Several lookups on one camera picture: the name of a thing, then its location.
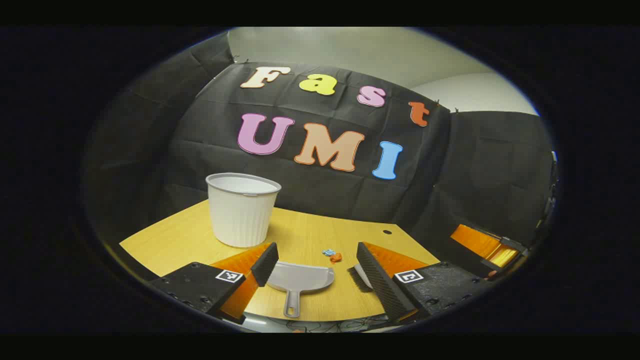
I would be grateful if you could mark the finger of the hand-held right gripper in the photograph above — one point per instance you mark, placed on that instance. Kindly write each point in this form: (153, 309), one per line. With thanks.
(472, 240)

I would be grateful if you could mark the white ribbed garbage bin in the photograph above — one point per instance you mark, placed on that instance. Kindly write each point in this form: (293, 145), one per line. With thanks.
(242, 220)

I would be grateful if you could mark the blue paper scrap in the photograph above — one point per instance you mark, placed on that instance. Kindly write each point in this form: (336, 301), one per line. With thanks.
(328, 252)

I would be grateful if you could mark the wooden desktop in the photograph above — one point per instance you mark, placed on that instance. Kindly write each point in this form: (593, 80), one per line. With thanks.
(310, 235)

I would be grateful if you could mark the grey plastic dustpan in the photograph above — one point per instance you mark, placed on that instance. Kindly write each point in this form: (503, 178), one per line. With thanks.
(300, 277)

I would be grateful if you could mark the small grey broom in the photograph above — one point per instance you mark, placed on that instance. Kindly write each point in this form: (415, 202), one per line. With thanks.
(356, 281)

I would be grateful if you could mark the orange paper scrap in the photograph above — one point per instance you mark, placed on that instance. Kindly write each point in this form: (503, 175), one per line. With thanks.
(335, 258)

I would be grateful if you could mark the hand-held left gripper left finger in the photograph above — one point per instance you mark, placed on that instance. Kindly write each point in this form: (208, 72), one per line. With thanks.
(266, 262)

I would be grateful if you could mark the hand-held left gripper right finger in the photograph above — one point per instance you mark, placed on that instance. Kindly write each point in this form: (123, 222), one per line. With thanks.
(375, 280)

